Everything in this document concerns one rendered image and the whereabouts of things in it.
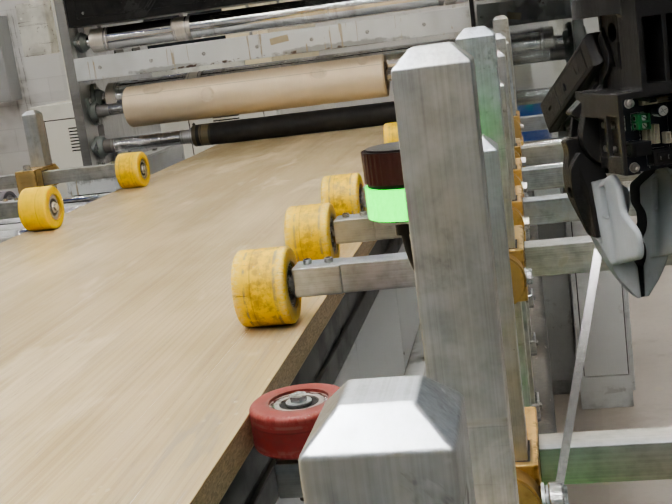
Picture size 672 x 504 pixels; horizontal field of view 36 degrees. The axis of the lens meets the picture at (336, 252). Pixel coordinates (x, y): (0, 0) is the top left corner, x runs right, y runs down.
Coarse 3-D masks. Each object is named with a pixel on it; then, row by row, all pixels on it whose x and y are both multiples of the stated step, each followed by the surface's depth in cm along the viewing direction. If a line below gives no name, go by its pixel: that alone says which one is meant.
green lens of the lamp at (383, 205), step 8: (368, 192) 73; (376, 192) 72; (384, 192) 71; (392, 192) 71; (400, 192) 71; (368, 200) 73; (376, 200) 72; (384, 200) 72; (392, 200) 71; (400, 200) 71; (368, 208) 73; (376, 208) 72; (384, 208) 72; (392, 208) 71; (400, 208) 71; (368, 216) 74; (376, 216) 72; (384, 216) 72; (392, 216) 72; (400, 216) 71
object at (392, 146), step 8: (384, 144) 75; (392, 144) 74; (368, 152) 72; (376, 152) 71; (384, 152) 71; (392, 152) 71; (384, 224) 73; (392, 224) 73; (400, 224) 74; (408, 224) 74; (400, 232) 74; (408, 232) 74; (408, 240) 74; (408, 248) 74; (408, 256) 75
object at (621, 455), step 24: (576, 432) 81; (600, 432) 81; (624, 432) 80; (648, 432) 79; (552, 456) 79; (576, 456) 79; (600, 456) 78; (624, 456) 78; (648, 456) 78; (288, 480) 83; (552, 480) 79; (576, 480) 79; (600, 480) 79; (624, 480) 79
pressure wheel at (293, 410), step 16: (304, 384) 86; (320, 384) 86; (256, 400) 84; (272, 400) 84; (288, 400) 83; (304, 400) 83; (320, 400) 83; (256, 416) 81; (272, 416) 80; (288, 416) 80; (304, 416) 79; (256, 432) 81; (272, 432) 80; (288, 432) 79; (304, 432) 79; (256, 448) 82; (272, 448) 80; (288, 448) 80
